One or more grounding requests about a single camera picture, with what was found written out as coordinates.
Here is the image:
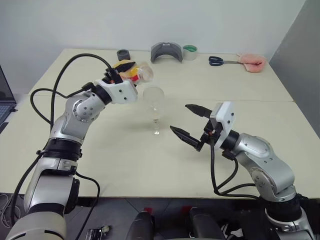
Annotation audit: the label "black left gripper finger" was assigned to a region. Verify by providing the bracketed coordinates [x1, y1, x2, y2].
[117, 61, 137, 73]

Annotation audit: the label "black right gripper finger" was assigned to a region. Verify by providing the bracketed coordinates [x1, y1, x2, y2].
[184, 103, 212, 119]
[169, 125, 202, 152]

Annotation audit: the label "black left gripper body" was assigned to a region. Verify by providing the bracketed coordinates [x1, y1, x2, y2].
[103, 66, 125, 85]

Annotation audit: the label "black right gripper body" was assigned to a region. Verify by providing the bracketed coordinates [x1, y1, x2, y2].
[198, 117, 225, 148]

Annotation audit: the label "clear bottle with yellow drink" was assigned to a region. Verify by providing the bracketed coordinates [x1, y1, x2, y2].
[112, 60, 155, 85]

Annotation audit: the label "clear wine glass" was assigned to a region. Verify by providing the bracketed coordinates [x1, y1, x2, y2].
[142, 86, 166, 137]

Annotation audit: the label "dark grey round cup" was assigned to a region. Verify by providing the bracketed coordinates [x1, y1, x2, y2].
[116, 49, 131, 62]

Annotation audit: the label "grey tape dispenser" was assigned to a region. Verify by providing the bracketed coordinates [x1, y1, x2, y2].
[150, 42, 184, 63]

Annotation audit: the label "tape roll with green core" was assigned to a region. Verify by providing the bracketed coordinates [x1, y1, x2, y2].
[182, 44, 199, 61]

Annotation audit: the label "pink fluffy cloth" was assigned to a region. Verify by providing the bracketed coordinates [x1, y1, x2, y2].
[236, 52, 267, 73]

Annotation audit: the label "dark rounded shape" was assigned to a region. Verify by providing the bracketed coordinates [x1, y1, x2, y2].
[188, 206, 223, 240]
[131, 207, 156, 240]

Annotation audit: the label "grey partition panel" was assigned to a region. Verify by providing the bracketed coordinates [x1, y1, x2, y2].
[269, 0, 320, 141]

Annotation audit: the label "dark laptop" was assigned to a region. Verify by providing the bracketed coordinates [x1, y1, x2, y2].
[0, 64, 18, 133]

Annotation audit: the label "small black device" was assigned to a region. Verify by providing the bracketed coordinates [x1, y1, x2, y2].
[86, 224, 111, 240]

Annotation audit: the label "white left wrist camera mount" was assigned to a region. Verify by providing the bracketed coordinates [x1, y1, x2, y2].
[94, 79, 139, 105]

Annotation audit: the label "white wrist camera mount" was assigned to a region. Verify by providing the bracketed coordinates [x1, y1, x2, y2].
[94, 79, 139, 105]
[209, 101, 236, 151]

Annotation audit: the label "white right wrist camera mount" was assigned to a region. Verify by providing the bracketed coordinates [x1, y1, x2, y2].
[209, 101, 236, 151]

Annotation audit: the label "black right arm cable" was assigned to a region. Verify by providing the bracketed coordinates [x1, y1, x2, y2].
[209, 139, 263, 201]

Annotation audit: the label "white loose cables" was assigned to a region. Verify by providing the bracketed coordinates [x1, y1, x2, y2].
[0, 193, 23, 228]

